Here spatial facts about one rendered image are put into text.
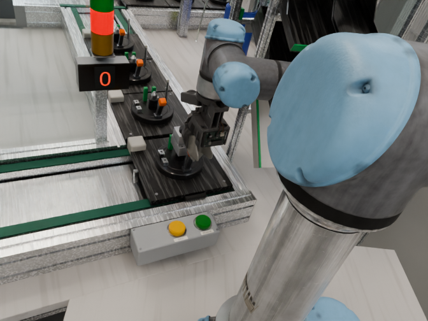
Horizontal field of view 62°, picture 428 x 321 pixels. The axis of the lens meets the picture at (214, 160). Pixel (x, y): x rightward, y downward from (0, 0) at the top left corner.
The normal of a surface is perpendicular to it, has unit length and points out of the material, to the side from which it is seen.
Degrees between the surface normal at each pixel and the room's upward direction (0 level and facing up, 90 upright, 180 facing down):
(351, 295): 0
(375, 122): 60
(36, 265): 90
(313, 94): 81
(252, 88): 90
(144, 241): 0
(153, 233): 0
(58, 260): 90
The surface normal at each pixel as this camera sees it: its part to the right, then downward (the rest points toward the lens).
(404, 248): 0.19, -0.74
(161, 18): 0.41, 0.66
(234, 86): 0.20, 0.67
